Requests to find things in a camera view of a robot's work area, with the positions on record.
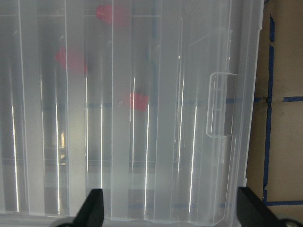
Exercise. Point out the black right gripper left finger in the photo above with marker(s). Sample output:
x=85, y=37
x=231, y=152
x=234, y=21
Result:
x=91, y=213

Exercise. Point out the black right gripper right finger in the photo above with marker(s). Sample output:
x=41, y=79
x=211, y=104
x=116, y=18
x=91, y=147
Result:
x=251, y=212

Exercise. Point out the red block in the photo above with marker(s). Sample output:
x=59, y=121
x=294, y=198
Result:
x=112, y=14
x=139, y=101
x=71, y=60

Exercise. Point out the clear plastic box lid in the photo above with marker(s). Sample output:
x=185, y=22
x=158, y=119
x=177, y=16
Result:
x=62, y=134

